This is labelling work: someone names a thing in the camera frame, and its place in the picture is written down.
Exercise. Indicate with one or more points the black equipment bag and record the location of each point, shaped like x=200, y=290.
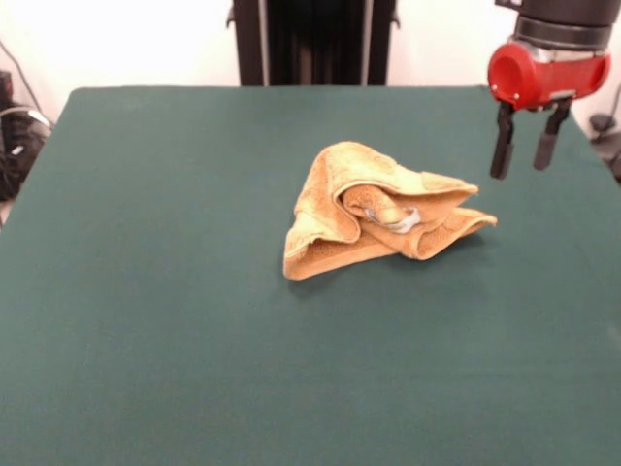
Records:
x=19, y=155

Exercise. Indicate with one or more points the dark green table cloth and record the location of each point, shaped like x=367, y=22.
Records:
x=194, y=291

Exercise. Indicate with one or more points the small black box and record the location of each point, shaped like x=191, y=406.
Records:
x=5, y=87

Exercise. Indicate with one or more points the tan terry towel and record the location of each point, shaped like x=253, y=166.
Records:
x=330, y=194

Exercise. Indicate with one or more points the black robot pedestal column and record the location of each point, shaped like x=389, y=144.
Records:
x=315, y=43

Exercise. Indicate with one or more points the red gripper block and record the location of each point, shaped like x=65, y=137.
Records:
x=548, y=80

